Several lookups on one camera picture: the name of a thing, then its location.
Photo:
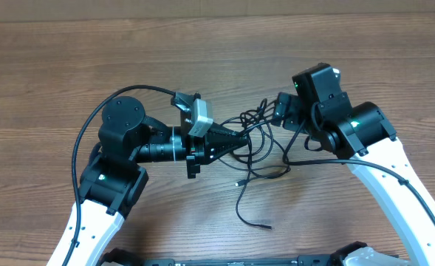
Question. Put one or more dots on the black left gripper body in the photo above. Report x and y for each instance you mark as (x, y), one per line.
(197, 151)

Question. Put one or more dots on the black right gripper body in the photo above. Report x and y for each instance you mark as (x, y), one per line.
(283, 111)

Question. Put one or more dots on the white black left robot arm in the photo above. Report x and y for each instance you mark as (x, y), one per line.
(114, 179)

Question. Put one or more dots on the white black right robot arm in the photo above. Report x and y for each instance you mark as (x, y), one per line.
(363, 139)

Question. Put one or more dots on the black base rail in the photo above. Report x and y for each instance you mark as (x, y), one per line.
(239, 262)

